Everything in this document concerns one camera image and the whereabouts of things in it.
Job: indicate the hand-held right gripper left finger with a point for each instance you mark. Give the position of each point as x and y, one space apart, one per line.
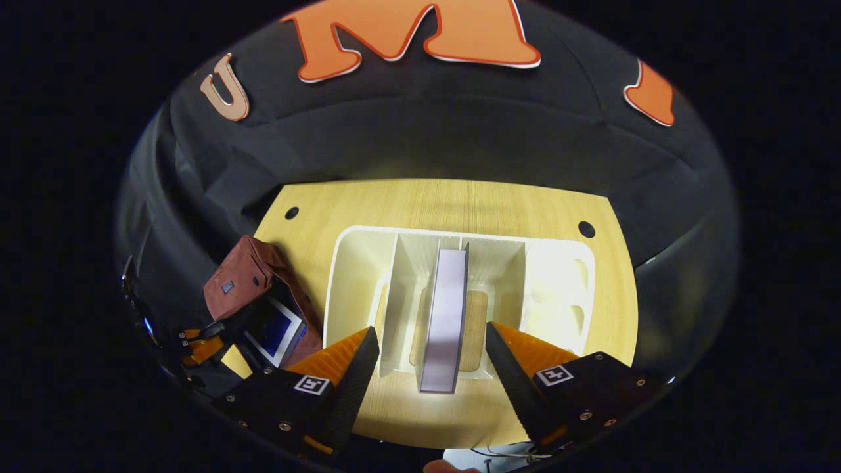
348 394

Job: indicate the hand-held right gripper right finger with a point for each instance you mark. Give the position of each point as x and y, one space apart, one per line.
519 394

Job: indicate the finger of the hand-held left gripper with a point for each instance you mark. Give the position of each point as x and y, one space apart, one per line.
200 353
213 328

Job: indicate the blue cover book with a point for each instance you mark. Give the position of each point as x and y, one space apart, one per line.
276 332

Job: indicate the maroon schoolbag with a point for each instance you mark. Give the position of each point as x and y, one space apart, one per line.
243 272

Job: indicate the white bookshelf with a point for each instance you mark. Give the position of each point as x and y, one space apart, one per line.
358 289

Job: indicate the grey cover book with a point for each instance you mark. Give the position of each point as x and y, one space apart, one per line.
445 315

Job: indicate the black backdrop cloth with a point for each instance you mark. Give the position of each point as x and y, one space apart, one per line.
427 131

